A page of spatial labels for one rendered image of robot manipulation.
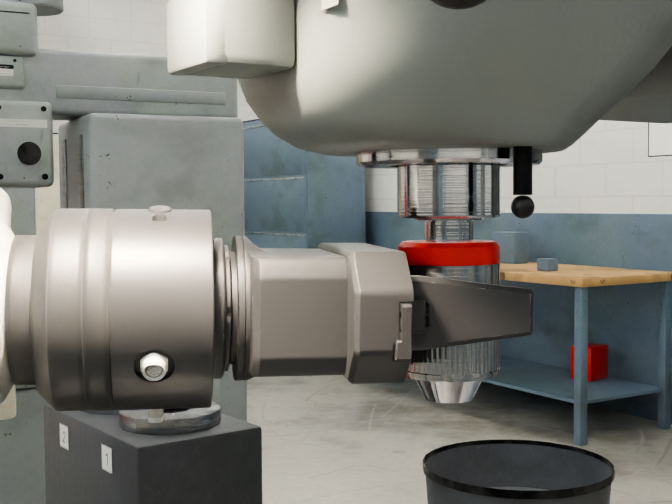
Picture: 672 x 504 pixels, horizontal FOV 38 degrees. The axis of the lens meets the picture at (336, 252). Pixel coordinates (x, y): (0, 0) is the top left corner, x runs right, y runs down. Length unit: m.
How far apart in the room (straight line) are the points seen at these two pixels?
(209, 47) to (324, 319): 0.12
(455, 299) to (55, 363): 0.17
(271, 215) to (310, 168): 0.71
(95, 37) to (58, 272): 9.56
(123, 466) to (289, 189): 7.11
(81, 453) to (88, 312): 0.54
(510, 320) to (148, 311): 0.16
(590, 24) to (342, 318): 0.15
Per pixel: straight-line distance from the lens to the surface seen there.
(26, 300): 0.41
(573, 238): 6.29
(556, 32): 0.38
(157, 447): 0.82
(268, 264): 0.40
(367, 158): 0.43
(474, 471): 2.73
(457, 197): 0.43
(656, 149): 5.87
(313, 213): 7.69
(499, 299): 0.43
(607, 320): 6.14
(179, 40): 0.39
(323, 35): 0.38
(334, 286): 0.40
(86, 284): 0.39
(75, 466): 0.94
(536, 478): 2.75
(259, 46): 0.38
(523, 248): 6.26
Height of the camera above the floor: 1.29
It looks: 3 degrees down
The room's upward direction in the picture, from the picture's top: straight up
